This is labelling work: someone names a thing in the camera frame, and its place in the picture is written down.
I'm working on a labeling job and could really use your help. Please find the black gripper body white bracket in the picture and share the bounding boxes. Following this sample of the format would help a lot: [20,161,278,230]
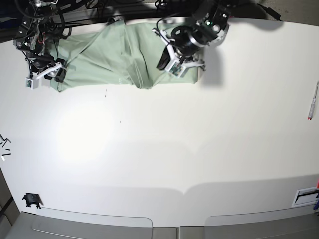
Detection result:
[27,54,66,80]

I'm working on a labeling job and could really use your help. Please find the light green T-shirt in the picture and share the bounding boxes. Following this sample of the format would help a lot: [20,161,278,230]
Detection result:
[49,20,198,92]

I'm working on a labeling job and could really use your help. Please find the black clamp bracket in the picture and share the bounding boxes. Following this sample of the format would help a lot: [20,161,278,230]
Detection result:
[22,193,43,209]

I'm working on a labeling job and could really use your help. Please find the robot arm with red cable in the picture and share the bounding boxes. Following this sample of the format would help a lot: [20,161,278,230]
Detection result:
[14,0,72,58]

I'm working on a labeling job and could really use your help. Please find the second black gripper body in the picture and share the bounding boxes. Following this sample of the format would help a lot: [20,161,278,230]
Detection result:
[152,25,205,70]

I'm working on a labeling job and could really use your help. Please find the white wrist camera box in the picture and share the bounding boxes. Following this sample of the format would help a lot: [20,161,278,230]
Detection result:
[165,60,186,78]
[25,78,39,90]

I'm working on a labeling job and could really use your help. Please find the red blue tool handles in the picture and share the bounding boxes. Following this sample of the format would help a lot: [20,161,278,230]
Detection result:
[313,182,319,211]

